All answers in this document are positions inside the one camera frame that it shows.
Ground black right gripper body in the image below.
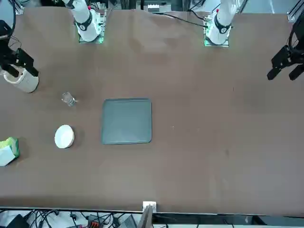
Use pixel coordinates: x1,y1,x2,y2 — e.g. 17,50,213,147
0,20,18,67

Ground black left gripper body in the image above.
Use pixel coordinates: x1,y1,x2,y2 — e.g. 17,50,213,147
290,17,304,66

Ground clear glass measuring cup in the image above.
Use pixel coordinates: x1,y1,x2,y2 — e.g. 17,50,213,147
62,92,78,107

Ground white bowl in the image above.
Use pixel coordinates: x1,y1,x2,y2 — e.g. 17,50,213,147
54,124,75,150

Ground cream mini trash bin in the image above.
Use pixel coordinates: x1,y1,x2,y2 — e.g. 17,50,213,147
3,68,39,94

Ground green tissue pack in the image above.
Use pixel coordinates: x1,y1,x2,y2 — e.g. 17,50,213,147
0,136,21,167

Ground dark grey square tray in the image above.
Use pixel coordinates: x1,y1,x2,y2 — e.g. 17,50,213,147
100,96,153,146

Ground black power brick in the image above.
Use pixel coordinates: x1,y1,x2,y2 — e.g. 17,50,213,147
6,213,30,228

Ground orange black power strip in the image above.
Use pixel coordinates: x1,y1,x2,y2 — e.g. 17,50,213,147
85,213,102,228

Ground aluminium frame corner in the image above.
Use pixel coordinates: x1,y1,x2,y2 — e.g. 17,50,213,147
286,4,301,23

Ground black base cable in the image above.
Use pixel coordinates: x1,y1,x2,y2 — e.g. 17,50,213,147
151,12,209,29

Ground aluminium camera post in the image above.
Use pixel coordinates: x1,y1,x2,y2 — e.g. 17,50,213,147
137,200,158,228

